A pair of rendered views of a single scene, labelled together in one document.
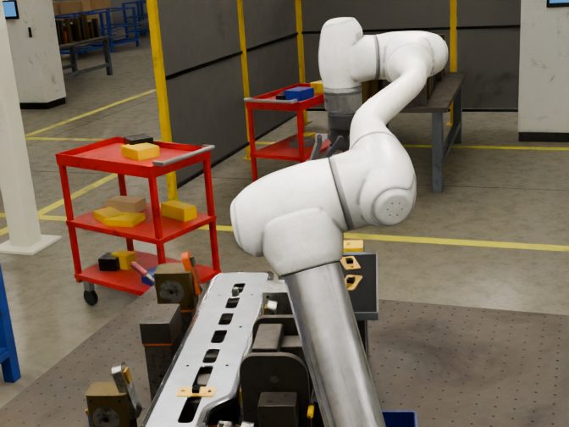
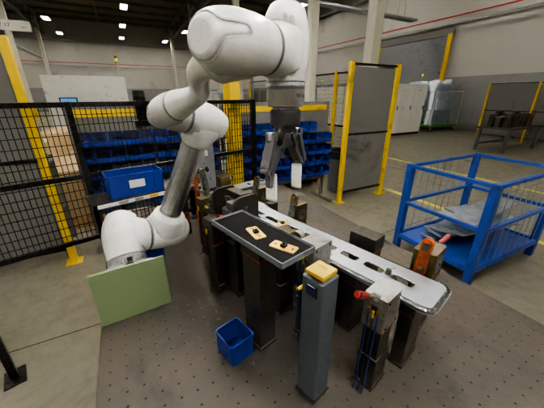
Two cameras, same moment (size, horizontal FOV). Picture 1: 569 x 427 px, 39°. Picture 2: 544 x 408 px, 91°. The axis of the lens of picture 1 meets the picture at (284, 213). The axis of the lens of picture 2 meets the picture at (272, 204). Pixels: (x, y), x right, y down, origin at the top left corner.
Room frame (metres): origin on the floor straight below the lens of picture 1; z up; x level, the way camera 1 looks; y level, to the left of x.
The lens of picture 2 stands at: (2.30, -0.70, 1.58)
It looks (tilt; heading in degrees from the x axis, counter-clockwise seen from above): 22 degrees down; 131
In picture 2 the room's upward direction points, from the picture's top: straight up
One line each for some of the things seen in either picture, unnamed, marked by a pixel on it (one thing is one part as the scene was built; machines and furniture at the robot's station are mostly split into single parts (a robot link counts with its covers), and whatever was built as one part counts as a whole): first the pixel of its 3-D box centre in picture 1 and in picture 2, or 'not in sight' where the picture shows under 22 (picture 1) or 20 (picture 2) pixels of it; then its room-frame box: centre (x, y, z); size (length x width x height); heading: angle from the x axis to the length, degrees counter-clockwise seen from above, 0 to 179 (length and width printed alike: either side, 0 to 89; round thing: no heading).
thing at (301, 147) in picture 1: (300, 151); not in sight; (5.93, -0.15, 0.49); 0.81 x 0.46 x 0.97; 147
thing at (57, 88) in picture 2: not in sight; (93, 112); (-5.43, 1.64, 1.22); 1.60 x 0.54 x 2.45; 69
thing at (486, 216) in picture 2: not in sight; (472, 210); (2.19, 2.57, 0.48); 1.20 x 0.80 x 0.95; 68
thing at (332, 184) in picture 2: not in sight; (341, 170); (0.21, 3.54, 0.36); 0.50 x 0.50 x 0.73
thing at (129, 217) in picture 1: (145, 225); not in sight; (4.34, 0.80, 0.49); 0.81 x 0.46 x 0.98; 53
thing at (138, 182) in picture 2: not in sight; (133, 180); (0.63, -0.06, 1.10); 0.30 x 0.17 x 0.13; 79
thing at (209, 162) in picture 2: not in sight; (206, 163); (0.85, 0.32, 1.17); 0.12 x 0.01 x 0.34; 83
